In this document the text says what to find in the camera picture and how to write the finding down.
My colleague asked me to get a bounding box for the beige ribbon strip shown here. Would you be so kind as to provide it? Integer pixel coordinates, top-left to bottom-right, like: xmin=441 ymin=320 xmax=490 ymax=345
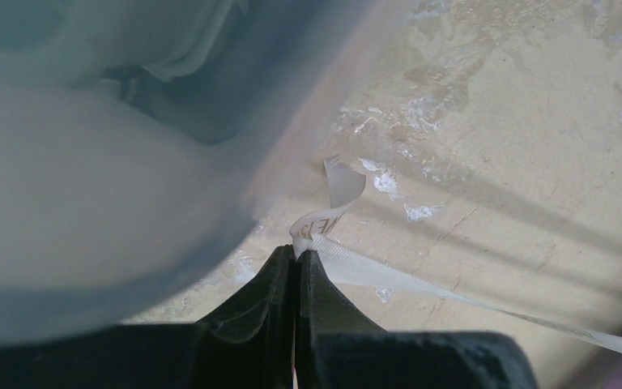
xmin=289 ymin=156 xmax=622 ymax=354

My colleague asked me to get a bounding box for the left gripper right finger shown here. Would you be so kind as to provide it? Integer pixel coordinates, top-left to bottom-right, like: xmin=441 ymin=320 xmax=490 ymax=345
xmin=295 ymin=250 xmax=538 ymax=388

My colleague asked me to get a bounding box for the clear plastic storage box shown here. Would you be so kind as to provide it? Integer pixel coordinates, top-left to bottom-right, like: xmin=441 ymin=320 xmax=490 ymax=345
xmin=0 ymin=1 xmax=402 ymax=344

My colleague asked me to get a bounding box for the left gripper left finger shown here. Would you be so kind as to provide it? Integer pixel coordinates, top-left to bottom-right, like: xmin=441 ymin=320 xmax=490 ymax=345
xmin=0 ymin=246 xmax=294 ymax=388

